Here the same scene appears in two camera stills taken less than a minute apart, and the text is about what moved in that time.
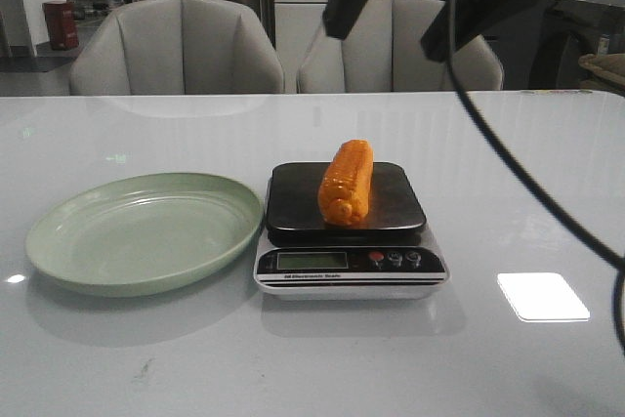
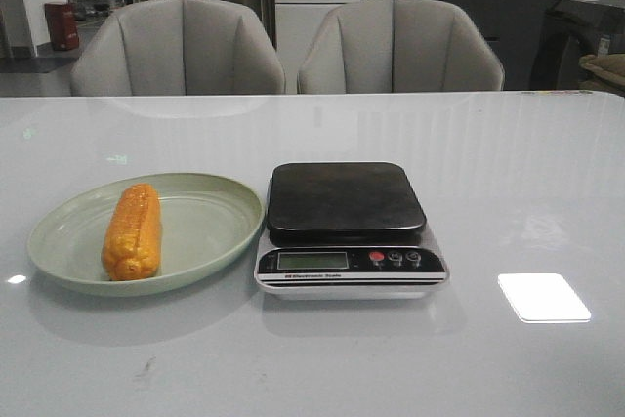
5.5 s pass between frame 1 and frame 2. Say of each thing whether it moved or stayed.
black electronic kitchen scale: stayed
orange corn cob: moved
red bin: stayed
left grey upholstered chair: stayed
